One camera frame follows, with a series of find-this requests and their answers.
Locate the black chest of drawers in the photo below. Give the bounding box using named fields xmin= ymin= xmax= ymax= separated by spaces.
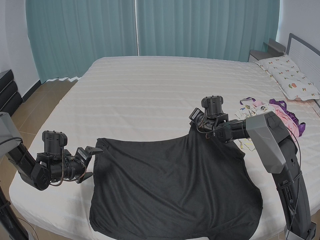
xmin=0 ymin=69 xmax=25 ymax=117

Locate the grey bedside table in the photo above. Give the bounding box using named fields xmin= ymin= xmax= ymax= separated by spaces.
xmin=249 ymin=38 xmax=287 ymax=63

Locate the pink garment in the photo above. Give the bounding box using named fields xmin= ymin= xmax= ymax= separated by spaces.
xmin=254 ymin=100 xmax=300 ymax=138

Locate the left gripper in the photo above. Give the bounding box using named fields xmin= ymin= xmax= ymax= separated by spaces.
xmin=62 ymin=146 xmax=104 ymax=184

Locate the bed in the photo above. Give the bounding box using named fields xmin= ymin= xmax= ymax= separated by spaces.
xmin=9 ymin=33 xmax=320 ymax=240

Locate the white printed pillow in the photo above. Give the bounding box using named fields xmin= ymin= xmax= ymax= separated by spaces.
xmin=254 ymin=55 xmax=320 ymax=101

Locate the black T-shirt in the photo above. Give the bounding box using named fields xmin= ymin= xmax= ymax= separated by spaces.
xmin=89 ymin=126 xmax=263 ymax=240

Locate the purple garment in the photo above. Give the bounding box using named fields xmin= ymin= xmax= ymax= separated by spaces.
xmin=269 ymin=98 xmax=307 ymax=137

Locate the white printed pyjama garment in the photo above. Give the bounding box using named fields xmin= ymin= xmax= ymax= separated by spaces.
xmin=234 ymin=97 xmax=272 ymax=151

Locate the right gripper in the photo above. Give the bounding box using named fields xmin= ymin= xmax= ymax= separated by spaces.
xmin=189 ymin=107 xmax=212 ymax=134

